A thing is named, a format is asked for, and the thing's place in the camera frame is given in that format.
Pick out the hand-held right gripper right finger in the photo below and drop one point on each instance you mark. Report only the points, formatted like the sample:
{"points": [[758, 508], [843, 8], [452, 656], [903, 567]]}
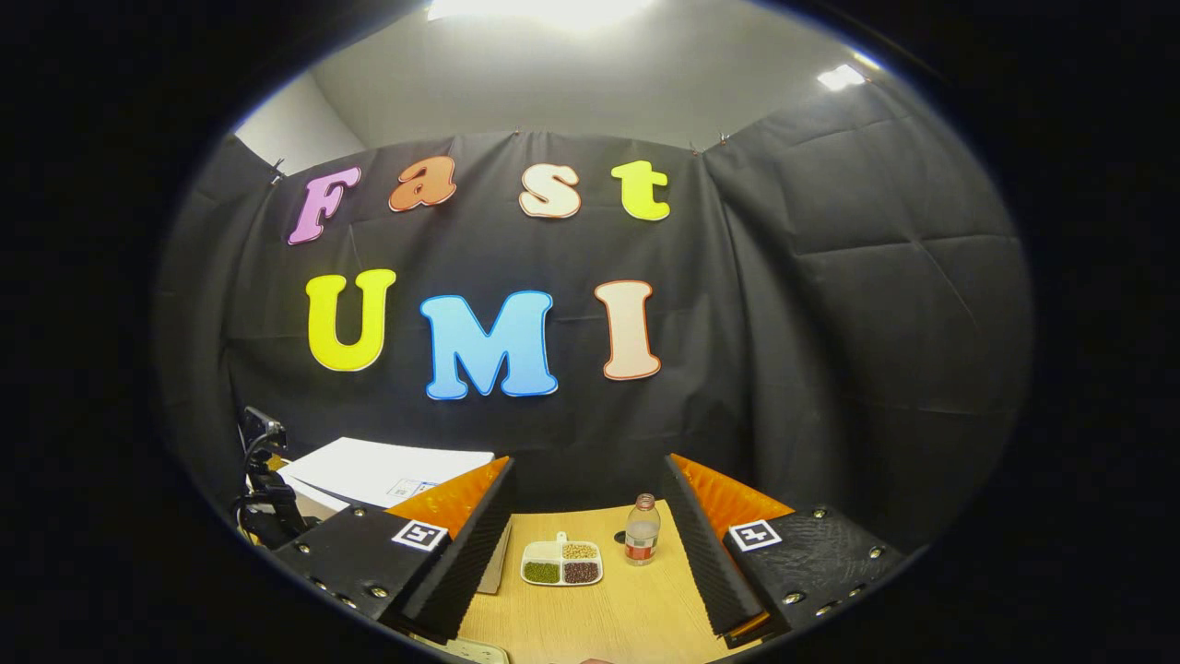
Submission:
{"points": [[714, 563]]}

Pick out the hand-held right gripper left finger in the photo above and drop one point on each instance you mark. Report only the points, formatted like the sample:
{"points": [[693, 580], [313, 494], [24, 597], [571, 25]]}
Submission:
{"points": [[461, 563]]}

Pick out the white microwave oven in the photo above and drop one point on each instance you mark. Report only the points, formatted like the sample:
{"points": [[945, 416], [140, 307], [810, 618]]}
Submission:
{"points": [[387, 470]]}

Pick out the clear bottle with red label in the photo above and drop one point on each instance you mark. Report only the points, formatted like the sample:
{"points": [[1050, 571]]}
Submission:
{"points": [[643, 539]]}

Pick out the white divided dish of beans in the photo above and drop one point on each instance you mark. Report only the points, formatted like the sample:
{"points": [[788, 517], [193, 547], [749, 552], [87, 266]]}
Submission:
{"points": [[562, 564]]}

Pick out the small ceiling light panel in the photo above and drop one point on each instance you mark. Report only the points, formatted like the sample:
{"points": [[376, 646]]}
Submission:
{"points": [[841, 77]]}

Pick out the large ceiling light panel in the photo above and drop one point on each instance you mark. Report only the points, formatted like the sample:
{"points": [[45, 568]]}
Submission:
{"points": [[544, 9]]}

